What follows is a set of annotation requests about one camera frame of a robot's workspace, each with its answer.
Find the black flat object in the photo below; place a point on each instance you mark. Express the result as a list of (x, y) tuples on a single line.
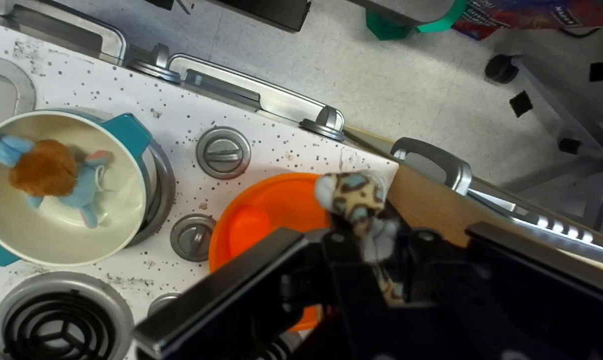
[(269, 12)]

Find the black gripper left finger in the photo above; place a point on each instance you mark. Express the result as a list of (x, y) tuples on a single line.
[(249, 301)]

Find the black square floor marker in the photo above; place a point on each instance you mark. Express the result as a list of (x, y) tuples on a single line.
[(522, 104), (598, 70)]

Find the orange plastic bowl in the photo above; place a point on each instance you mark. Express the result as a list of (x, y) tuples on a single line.
[(263, 206)]

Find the wooden toy play kitchen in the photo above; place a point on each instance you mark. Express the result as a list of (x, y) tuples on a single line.
[(183, 112)]

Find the grey stove knob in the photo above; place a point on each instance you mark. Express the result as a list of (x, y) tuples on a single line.
[(223, 153), (193, 237)]

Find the blue orange plush toy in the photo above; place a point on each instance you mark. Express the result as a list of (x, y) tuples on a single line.
[(49, 167)]

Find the colourful printed package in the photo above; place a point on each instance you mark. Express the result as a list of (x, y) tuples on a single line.
[(528, 12)]

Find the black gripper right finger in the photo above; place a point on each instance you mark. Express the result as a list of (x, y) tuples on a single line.
[(514, 301)]

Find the beige spotted plush toy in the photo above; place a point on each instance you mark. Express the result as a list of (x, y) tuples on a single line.
[(355, 197)]

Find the grey office chair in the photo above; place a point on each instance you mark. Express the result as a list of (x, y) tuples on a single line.
[(562, 112)]

